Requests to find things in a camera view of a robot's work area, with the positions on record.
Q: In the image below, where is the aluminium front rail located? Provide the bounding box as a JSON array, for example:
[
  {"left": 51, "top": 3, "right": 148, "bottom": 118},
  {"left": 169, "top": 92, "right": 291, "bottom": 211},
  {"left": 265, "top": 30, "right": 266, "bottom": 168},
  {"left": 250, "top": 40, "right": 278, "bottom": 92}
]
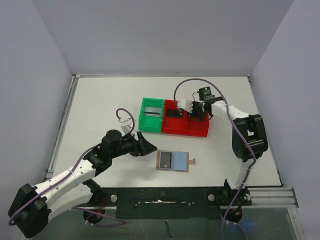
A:
[{"left": 28, "top": 186, "right": 300, "bottom": 211}]

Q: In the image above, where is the silver card in green bin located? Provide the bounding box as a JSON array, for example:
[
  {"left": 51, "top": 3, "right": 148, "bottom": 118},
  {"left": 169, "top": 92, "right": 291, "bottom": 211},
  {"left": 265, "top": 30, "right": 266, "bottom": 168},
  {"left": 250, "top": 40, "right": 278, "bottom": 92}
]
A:
[{"left": 142, "top": 106, "right": 162, "bottom": 117}]

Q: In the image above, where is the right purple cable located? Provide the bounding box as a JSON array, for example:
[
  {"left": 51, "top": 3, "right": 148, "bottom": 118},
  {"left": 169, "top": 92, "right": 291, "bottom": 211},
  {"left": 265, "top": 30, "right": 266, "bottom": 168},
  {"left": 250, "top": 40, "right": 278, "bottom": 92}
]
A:
[{"left": 173, "top": 78, "right": 257, "bottom": 240}]

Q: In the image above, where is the purple cable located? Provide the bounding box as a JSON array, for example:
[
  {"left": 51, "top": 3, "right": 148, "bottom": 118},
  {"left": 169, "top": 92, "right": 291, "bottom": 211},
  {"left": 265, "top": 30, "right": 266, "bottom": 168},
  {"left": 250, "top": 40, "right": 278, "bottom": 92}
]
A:
[
  {"left": 173, "top": 78, "right": 257, "bottom": 240},
  {"left": 8, "top": 107, "right": 137, "bottom": 227}
]

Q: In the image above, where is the green plastic bin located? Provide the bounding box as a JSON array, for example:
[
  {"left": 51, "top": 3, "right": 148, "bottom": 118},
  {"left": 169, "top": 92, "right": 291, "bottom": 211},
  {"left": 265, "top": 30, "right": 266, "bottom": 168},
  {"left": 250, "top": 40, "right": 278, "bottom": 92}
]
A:
[{"left": 138, "top": 97, "right": 165, "bottom": 133}]

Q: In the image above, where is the aluminium rail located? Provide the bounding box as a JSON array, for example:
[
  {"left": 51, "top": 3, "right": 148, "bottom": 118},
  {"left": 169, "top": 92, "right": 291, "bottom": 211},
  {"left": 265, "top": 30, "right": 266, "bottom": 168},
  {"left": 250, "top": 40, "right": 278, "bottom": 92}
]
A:
[
  {"left": 44, "top": 74, "right": 80, "bottom": 180},
  {"left": 28, "top": 186, "right": 300, "bottom": 211}
]

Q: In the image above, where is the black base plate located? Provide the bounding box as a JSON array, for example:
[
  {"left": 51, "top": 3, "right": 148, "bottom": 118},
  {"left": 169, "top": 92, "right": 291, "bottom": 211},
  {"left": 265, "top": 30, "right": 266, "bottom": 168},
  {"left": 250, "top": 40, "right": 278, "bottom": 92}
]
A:
[{"left": 83, "top": 186, "right": 252, "bottom": 220}]

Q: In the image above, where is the black card in red bin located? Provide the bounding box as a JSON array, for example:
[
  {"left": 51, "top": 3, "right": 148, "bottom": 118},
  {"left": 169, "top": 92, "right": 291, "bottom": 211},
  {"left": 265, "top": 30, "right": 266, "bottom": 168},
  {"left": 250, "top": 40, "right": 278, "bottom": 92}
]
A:
[{"left": 166, "top": 109, "right": 183, "bottom": 119}]

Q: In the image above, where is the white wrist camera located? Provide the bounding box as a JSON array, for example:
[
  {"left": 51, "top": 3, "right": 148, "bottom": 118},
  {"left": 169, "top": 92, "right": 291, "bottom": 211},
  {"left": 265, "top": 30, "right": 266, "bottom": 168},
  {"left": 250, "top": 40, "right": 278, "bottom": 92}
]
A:
[
  {"left": 177, "top": 99, "right": 194, "bottom": 114},
  {"left": 118, "top": 118, "right": 136, "bottom": 135}
]

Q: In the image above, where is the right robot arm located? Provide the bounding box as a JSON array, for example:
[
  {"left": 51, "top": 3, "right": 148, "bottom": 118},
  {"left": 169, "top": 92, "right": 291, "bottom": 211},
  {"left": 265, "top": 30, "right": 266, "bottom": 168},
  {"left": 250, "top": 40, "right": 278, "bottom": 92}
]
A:
[{"left": 178, "top": 87, "right": 269, "bottom": 205}]

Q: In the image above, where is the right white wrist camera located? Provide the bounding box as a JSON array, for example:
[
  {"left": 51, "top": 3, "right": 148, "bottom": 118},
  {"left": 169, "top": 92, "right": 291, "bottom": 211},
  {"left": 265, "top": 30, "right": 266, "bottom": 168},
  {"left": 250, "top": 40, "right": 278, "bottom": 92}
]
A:
[{"left": 177, "top": 99, "right": 194, "bottom": 114}]

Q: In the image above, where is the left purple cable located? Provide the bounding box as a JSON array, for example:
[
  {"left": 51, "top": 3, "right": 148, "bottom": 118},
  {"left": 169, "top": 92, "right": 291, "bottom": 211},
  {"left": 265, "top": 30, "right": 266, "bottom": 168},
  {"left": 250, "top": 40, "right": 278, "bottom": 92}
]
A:
[{"left": 8, "top": 107, "right": 137, "bottom": 227}]

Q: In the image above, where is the tan leather card holder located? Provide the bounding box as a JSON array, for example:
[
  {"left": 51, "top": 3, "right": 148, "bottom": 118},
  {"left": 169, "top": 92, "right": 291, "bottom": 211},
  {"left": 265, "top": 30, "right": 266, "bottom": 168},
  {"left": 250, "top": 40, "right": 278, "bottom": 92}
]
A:
[{"left": 156, "top": 150, "right": 196, "bottom": 173}]

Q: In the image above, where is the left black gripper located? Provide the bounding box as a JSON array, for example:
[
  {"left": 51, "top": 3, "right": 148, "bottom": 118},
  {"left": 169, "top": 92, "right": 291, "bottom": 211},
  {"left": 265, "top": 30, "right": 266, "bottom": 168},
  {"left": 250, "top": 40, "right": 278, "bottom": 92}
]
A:
[{"left": 110, "top": 131, "right": 157, "bottom": 159}]

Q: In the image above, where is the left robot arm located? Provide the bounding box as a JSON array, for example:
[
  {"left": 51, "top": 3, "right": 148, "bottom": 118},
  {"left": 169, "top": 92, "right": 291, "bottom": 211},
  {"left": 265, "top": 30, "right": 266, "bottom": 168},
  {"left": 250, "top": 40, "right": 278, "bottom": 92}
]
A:
[{"left": 8, "top": 129, "right": 158, "bottom": 239}]

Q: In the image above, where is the aluminium left rail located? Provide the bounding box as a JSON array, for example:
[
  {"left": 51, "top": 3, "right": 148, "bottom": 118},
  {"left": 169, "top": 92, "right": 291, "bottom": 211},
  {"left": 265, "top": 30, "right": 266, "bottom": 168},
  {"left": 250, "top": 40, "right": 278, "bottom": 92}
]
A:
[{"left": 44, "top": 74, "right": 80, "bottom": 180}]

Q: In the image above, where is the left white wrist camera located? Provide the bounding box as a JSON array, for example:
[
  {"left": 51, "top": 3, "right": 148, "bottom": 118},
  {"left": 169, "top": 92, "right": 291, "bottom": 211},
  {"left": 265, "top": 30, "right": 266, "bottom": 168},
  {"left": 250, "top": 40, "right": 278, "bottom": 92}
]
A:
[{"left": 118, "top": 118, "right": 136, "bottom": 135}]

